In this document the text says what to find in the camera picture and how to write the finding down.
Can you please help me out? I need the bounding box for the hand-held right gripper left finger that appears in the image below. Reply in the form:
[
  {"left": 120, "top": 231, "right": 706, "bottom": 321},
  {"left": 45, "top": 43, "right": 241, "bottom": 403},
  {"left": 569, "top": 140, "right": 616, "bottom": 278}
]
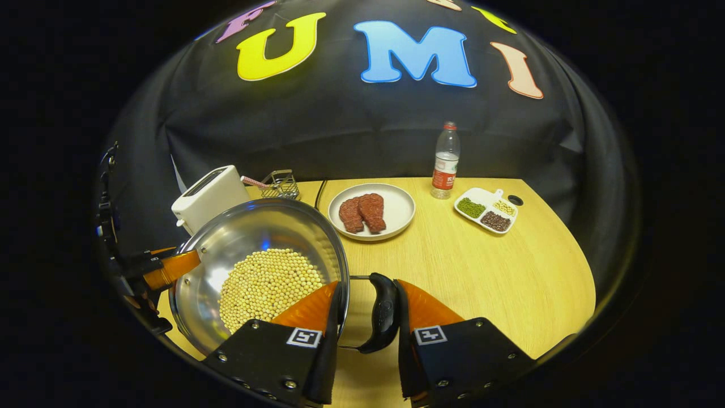
[{"left": 203, "top": 280, "right": 344, "bottom": 407}]

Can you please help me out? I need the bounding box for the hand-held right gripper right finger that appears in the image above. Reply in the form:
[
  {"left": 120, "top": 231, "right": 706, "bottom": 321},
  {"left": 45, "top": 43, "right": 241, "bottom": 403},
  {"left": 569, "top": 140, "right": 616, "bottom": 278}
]
[{"left": 395, "top": 279, "right": 536, "bottom": 407}]

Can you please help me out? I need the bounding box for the steel pot with black handles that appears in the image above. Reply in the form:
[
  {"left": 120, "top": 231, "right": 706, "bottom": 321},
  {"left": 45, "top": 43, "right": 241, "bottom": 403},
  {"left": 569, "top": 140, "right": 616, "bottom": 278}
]
[{"left": 168, "top": 197, "right": 400, "bottom": 356}]

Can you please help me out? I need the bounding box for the pile of soybeans in pot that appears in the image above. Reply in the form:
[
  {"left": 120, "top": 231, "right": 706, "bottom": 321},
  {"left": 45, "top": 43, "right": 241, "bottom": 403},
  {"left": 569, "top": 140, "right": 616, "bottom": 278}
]
[{"left": 218, "top": 248, "right": 325, "bottom": 335}]

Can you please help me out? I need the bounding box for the white toaster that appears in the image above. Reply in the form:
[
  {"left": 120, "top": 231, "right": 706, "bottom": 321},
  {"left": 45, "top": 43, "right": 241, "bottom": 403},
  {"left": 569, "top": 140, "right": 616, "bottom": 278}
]
[{"left": 171, "top": 165, "right": 251, "bottom": 236}]

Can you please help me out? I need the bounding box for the brown meat slice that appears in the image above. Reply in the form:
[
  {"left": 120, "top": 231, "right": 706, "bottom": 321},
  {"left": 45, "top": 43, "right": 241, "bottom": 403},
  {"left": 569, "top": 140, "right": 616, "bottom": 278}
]
[
  {"left": 358, "top": 193, "right": 387, "bottom": 234},
  {"left": 339, "top": 197, "right": 366, "bottom": 234}
]

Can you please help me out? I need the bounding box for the white round plate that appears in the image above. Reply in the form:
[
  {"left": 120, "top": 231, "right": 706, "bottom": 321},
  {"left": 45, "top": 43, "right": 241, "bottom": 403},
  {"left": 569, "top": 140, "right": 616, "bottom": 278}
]
[{"left": 328, "top": 182, "right": 416, "bottom": 242}]

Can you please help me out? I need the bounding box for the heap of green mung beans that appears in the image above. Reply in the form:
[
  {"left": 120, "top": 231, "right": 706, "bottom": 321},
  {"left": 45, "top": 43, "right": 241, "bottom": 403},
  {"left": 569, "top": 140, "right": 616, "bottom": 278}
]
[{"left": 457, "top": 197, "right": 487, "bottom": 219}]

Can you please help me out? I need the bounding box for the heap of dark red beans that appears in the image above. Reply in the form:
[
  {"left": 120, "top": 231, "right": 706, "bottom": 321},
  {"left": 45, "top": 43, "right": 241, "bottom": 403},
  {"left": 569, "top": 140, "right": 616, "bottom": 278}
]
[{"left": 480, "top": 211, "right": 511, "bottom": 232}]

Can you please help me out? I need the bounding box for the white divided dish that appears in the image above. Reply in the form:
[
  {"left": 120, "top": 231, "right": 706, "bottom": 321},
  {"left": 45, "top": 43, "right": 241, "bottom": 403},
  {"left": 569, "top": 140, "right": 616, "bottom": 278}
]
[{"left": 454, "top": 188, "right": 518, "bottom": 235}]

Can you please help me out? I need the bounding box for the clear bottle with red label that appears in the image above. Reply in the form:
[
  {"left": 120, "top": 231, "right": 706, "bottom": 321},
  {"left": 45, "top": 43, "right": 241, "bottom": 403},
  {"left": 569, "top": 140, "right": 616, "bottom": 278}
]
[{"left": 430, "top": 121, "right": 460, "bottom": 199}]

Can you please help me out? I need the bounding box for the black backdrop cloth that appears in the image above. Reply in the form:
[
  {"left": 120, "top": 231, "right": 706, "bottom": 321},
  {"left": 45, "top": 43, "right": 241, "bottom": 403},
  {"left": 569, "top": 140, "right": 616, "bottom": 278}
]
[{"left": 99, "top": 0, "right": 638, "bottom": 295}]

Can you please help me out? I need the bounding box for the small wire basket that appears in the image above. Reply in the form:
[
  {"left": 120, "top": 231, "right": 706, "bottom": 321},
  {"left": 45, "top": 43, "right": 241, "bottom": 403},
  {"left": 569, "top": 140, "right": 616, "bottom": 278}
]
[{"left": 262, "top": 169, "right": 301, "bottom": 201}]

